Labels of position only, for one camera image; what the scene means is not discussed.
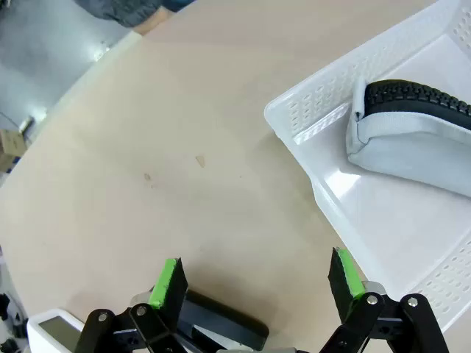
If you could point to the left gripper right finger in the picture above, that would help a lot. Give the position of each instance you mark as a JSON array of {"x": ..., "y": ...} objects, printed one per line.
[{"x": 344, "y": 290}]

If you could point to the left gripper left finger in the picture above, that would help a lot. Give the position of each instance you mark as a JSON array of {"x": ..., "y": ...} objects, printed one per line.
[{"x": 169, "y": 290}]

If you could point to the printed cardboard box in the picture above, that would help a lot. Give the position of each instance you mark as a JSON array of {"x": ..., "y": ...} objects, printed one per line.
[{"x": 9, "y": 143}]

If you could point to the black rectangular box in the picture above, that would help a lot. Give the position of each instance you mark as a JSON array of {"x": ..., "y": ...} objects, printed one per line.
[{"x": 228, "y": 320}]

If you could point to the white rectangular box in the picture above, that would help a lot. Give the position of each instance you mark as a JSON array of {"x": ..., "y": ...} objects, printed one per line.
[{"x": 40, "y": 331}]

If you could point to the white perforated plastic basket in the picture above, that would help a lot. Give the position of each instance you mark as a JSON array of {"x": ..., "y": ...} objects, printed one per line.
[{"x": 386, "y": 228}]

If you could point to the person in grey jacket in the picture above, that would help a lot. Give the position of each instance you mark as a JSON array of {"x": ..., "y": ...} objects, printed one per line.
[{"x": 125, "y": 11}]

